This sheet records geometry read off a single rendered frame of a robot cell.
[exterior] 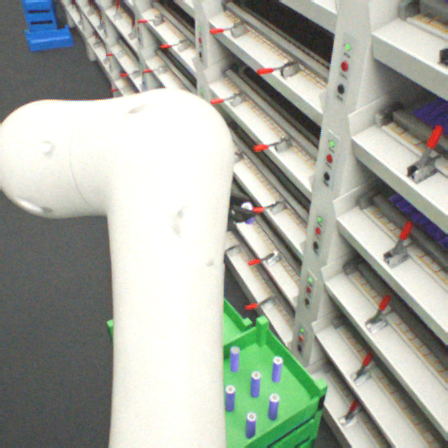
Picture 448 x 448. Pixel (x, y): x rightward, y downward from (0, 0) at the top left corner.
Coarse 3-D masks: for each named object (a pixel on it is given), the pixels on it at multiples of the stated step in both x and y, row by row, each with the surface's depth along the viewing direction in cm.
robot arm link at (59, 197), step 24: (24, 120) 44; (48, 120) 43; (72, 120) 42; (0, 144) 45; (24, 144) 43; (48, 144) 43; (0, 168) 45; (24, 168) 44; (48, 168) 42; (24, 192) 45; (48, 192) 44; (72, 192) 43; (48, 216) 48; (72, 216) 47
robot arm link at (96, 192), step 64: (128, 128) 38; (192, 128) 38; (128, 192) 38; (192, 192) 38; (128, 256) 39; (192, 256) 39; (128, 320) 40; (192, 320) 39; (128, 384) 40; (192, 384) 40
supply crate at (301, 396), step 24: (240, 336) 108; (264, 336) 111; (240, 360) 110; (264, 360) 110; (288, 360) 106; (240, 384) 105; (264, 384) 105; (288, 384) 105; (312, 384) 101; (240, 408) 101; (264, 408) 101; (288, 408) 101; (312, 408) 99; (240, 432) 98; (264, 432) 92
